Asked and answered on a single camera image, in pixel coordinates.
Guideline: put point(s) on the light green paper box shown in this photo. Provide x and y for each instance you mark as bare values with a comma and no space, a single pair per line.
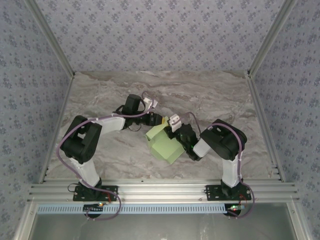
162,147

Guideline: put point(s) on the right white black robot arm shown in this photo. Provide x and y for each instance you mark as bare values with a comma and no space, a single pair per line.
225,140

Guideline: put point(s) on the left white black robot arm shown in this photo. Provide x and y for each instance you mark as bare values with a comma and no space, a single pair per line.
82,140

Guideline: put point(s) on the aluminium cross beam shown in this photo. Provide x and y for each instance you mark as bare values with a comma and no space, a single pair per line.
162,191

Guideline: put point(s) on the black controller board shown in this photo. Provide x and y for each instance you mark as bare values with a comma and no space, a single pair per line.
233,211
92,208

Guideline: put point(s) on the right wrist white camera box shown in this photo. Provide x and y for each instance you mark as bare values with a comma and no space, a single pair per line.
174,122

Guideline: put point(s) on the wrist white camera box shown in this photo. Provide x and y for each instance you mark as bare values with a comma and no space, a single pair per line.
150,103
174,122

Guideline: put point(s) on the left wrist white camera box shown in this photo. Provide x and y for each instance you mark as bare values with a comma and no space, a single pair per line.
150,103

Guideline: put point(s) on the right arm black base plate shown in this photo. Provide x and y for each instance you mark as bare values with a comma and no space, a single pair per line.
212,193

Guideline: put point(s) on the aluminium side rail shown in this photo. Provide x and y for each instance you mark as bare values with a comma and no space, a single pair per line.
63,105
256,100

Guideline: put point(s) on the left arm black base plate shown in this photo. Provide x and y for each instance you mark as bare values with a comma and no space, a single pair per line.
112,193

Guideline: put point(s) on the aluminium frame post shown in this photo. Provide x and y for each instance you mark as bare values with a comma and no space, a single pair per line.
270,37
51,37

